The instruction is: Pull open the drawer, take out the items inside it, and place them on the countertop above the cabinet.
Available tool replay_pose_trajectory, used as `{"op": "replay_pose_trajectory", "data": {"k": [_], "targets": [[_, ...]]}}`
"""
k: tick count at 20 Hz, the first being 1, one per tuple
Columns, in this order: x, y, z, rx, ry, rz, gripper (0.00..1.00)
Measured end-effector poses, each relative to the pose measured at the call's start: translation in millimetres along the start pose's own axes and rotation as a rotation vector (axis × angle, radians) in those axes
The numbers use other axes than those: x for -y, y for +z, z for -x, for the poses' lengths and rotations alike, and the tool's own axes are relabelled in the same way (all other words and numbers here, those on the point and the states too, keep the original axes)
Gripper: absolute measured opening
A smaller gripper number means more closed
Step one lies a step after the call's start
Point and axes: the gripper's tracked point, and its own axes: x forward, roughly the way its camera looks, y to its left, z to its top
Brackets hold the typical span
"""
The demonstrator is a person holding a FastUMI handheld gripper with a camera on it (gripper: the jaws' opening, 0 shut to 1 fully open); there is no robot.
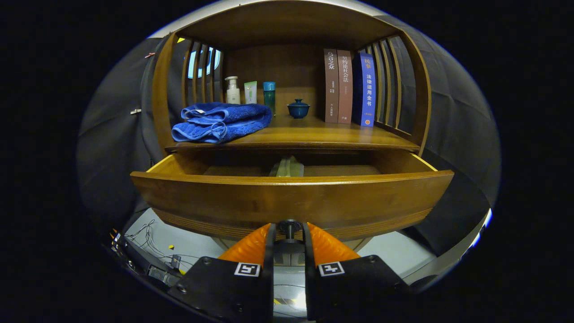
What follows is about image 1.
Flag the thin white cable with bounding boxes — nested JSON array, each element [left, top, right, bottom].
[[126, 219, 198, 270]]

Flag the wooden drawer with black knob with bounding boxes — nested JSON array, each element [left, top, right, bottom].
[[130, 150, 455, 243]]

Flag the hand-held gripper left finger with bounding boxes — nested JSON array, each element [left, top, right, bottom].
[[168, 223, 275, 323]]

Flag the wooden cabinet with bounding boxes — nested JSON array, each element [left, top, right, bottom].
[[152, 0, 432, 270]]

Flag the wooden countertop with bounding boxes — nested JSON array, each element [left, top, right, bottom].
[[165, 112, 421, 152]]

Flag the white pump bottle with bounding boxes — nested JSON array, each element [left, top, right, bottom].
[[225, 76, 241, 105]]

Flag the blue folded towel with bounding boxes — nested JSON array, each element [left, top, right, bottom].
[[171, 102, 273, 144]]

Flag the green handled sponge scrubber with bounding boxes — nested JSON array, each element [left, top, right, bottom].
[[269, 156, 304, 177]]

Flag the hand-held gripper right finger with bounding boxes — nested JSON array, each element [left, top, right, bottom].
[[304, 222, 411, 322]]

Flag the teal bottle with blue cap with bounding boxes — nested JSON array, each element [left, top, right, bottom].
[[263, 81, 276, 115]]

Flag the dark brown book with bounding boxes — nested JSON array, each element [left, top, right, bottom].
[[323, 48, 339, 124]]

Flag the light brown book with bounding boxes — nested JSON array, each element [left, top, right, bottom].
[[337, 50, 354, 125]]

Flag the blue book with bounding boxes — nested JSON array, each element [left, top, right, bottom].
[[352, 52, 376, 127]]

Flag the blue lidded teacup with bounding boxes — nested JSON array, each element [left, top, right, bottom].
[[287, 99, 311, 119]]

